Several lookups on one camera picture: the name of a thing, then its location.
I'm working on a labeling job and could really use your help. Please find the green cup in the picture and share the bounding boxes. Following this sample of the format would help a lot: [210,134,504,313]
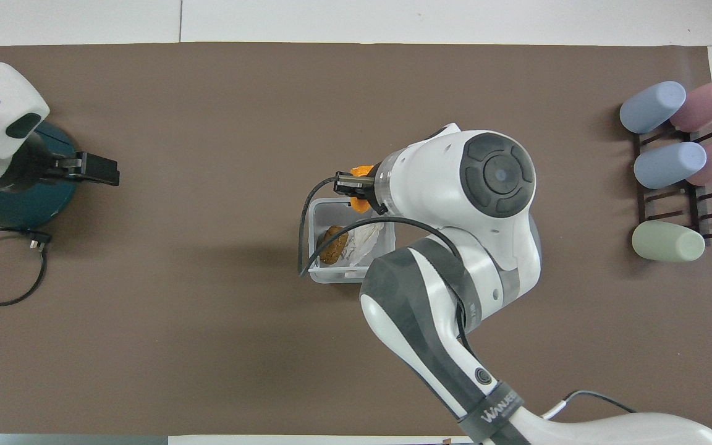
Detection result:
[631,220,706,263]

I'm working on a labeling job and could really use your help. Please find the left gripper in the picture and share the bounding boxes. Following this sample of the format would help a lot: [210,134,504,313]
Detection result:
[0,127,65,190]

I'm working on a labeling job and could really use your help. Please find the clear plastic box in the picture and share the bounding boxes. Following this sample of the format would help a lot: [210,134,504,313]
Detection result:
[306,197,396,284]

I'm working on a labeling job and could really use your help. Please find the dark cup rack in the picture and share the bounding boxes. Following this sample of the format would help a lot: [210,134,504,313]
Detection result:
[633,122,712,249]

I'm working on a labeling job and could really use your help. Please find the brown bread piece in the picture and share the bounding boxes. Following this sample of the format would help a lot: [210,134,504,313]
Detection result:
[320,225,350,266]

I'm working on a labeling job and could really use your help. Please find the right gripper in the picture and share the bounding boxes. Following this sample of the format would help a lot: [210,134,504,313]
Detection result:
[334,172,376,200]

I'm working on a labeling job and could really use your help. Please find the crumpled white paper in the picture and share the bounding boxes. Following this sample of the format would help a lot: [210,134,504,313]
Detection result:
[343,221,386,268]

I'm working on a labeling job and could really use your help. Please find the blue cup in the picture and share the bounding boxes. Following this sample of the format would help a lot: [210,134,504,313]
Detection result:
[633,142,708,190]
[619,80,687,135]

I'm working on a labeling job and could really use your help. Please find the orange peel trash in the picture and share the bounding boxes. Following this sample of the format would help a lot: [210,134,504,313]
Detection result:
[346,162,376,214]

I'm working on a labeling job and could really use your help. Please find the black cable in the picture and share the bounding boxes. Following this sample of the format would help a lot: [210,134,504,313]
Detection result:
[541,389,638,422]
[0,227,53,307]
[297,176,475,337]

